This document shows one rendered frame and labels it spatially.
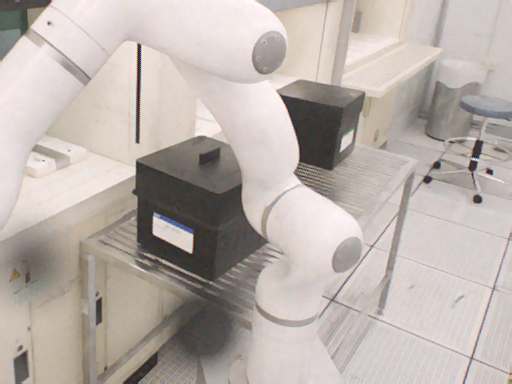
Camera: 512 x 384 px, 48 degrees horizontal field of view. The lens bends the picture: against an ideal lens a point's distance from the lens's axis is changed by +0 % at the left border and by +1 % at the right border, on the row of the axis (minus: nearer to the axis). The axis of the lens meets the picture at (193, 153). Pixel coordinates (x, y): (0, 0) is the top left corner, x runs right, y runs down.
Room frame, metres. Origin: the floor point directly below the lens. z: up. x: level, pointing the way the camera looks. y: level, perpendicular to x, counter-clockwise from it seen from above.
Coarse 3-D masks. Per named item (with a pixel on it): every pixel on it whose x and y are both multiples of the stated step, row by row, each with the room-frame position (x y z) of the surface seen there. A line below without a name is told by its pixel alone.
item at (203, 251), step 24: (144, 216) 1.33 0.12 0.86; (168, 216) 1.28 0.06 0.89; (144, 240) 1.33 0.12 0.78; (168, 240) 1.28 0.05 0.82; (192, 240) 1.23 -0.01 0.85; (216, 240) 1.19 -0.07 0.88; (240, 240) 1.27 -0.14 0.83; (264, 240) 1.37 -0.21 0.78; (192, 264) 1.22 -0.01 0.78; (216, 264) 1.19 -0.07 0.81
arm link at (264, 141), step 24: (192, 72) 0.79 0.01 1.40; (216, 96) 0.78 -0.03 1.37; (240, 96) 0.77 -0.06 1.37; (264, 96) 0.78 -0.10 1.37; (216, 120) 0.78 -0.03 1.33; (240, 120) 0.76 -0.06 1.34; (264, 120) 0.76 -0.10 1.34; (288, 120) 0.79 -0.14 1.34; (240, 144) 0.77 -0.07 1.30; (264, 144) 0.76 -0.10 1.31; (288, 144) 0.78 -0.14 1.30; (264, 168) 0.77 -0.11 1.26; (288, 168) 0.79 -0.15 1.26; (264, 192) 0.85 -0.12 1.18; (264, 216) 0.86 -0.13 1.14
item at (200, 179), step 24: (192, 144) 1.49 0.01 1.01; (216, 144) 1.50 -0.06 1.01; (144, 168) 1.33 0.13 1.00; (168, 168) 1.31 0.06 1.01; (192, 168) 1.32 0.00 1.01; (216, 168) 1.32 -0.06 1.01; (240, 168) 1.33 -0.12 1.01; (144, 192) 1.33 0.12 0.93; (168, 192) 1.27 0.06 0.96; (192, 192) 1.23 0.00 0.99; (216, 192) 1.19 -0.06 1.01; (240, 192) 1.25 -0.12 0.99; (192, 216) 1.22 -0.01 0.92; (216, 216) 1.18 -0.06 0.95; (240, 216) 1.25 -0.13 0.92
